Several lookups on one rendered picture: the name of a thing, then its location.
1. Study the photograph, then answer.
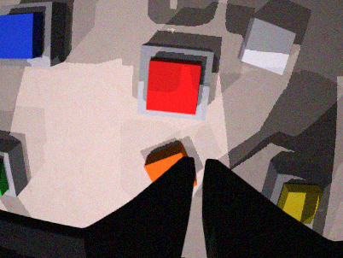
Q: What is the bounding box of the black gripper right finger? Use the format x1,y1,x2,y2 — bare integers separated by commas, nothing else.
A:
202,159,343,258

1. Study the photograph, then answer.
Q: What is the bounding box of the yellow button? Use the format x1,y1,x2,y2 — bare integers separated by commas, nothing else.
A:
261,160,328,225

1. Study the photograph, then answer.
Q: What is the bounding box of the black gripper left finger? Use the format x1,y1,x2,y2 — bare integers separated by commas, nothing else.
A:
0,157,196,258

